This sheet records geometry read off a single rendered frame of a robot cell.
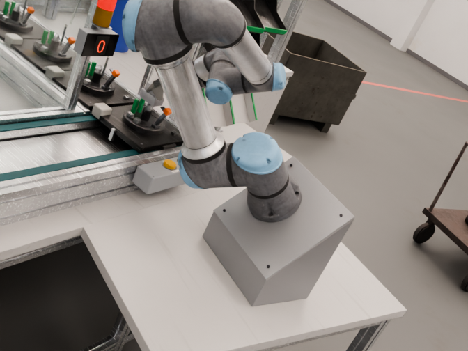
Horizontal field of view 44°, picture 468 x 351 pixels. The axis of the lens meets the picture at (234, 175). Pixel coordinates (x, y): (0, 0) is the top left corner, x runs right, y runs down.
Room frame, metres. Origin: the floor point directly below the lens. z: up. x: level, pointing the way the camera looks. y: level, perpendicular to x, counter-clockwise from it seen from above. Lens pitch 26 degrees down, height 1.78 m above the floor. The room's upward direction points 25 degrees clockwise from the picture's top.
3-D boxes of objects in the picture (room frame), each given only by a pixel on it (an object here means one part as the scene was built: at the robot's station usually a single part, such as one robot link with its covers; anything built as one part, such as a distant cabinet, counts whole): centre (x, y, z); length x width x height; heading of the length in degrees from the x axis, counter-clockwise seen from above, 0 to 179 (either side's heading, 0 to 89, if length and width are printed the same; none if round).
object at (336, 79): (5.42, -0.13, 0.34); 0.98 x 0.81 x 0.68; 126
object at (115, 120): (1.73, 0.34, 0.96); 0.24 x 0.24 x 0.02; 63
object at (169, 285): (1.47, -0.10, 0.84); 0.90 x 0.70 x 0.03; 135
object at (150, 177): (1.56, 0.19, 0.93); 0.21 x 0.07 x 0.06; 153
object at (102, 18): (1.61, 0.54, 1.29); 0.05 x 0.05 x 0.05
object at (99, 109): (1.69, 0.48, 0.97); 0.05 x 0.05 x 0.04; 63
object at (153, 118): (1.73, 0.34, 0.98); 0.14 x 0.14 x 0.02
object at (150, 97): (1.73, 0.35, 1.09); 0.08 x 0.04 x 0.07; 63
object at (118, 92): (1.84, 0.57, 1.01); 0.24 x 0.24 x 0.13; 63
